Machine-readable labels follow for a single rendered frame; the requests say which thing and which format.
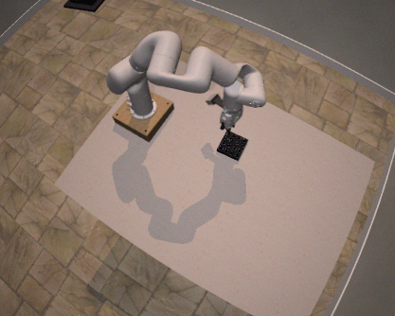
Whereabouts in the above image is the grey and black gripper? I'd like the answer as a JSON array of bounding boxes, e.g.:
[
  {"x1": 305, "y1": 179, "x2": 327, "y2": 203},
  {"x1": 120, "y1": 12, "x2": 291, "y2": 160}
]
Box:
[{"x1": 220, "y1": 106, "x2": 243, "y2": 131}]

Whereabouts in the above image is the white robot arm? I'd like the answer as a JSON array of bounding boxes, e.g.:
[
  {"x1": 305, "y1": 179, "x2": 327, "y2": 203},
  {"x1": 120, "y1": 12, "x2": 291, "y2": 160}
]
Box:
[{"x1": 106, "y1": 30, "x2": 266, "y2": 120}]

